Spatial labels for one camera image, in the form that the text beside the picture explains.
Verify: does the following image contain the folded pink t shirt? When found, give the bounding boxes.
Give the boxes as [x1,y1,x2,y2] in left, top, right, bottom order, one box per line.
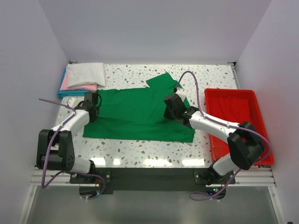
[59,72,97,91]

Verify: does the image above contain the folded teal t shirt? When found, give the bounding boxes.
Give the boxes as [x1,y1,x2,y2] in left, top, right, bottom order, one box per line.
[57,69,90,98]

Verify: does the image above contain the green t shirt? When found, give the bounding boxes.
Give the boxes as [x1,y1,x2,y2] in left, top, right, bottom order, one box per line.
[83,73,195,143]

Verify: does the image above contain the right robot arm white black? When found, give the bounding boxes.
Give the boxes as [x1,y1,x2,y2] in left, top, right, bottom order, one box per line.
[164,93,265,181]

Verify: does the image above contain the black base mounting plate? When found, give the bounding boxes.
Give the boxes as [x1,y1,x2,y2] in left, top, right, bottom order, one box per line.
[70,168,234,194]

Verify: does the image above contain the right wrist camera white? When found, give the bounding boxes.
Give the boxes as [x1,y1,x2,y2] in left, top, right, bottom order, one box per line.
[175,88,186,101]

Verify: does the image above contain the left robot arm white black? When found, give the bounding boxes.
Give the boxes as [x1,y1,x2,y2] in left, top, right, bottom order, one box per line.
[36,92,102,174]

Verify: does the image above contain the red t shirt in bin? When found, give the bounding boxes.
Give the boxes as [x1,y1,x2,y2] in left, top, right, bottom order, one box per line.
[205,97,260,132]

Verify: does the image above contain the folded white t shirt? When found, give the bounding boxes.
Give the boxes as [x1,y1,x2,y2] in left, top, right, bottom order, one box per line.
[66,63,106,88]

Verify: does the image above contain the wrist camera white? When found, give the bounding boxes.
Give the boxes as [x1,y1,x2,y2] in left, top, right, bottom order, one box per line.
[175,88,186,101]
[67,97,80,108]

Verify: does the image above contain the red plastic bin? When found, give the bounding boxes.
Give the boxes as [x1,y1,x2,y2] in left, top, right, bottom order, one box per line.
[204,88,274,166]

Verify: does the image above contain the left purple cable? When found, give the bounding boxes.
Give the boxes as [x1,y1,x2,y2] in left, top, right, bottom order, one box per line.
[38,98,105,199]

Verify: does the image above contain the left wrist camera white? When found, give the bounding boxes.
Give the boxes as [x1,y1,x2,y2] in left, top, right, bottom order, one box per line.
[67,97,80,108]

